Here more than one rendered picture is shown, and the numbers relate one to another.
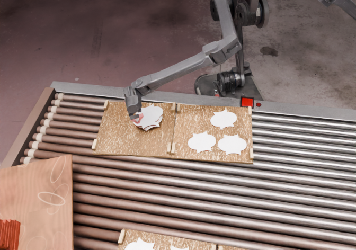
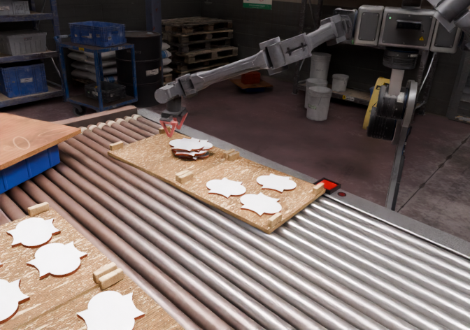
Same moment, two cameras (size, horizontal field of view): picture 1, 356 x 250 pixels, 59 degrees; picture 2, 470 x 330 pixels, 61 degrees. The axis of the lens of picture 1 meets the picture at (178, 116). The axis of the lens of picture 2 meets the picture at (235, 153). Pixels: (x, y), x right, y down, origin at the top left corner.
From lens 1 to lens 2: 1.02 m
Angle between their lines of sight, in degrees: 36
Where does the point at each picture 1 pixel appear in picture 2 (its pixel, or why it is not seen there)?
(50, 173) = (46, 131)
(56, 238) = not seen: outside the picture
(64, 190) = (38, 142)
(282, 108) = (373, 210)
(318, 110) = (433, 233)
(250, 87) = not seen: hidden behind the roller
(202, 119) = (250, 174)
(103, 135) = (134, 145)
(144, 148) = (158, 168)
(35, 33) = not seen: hidden behind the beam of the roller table
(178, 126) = (216, 168)
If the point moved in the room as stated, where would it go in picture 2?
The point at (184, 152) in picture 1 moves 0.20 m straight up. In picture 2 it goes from (195, 187) to (195, 133)
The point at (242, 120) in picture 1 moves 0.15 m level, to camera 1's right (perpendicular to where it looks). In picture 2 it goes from (300, 193) to (343, 205)
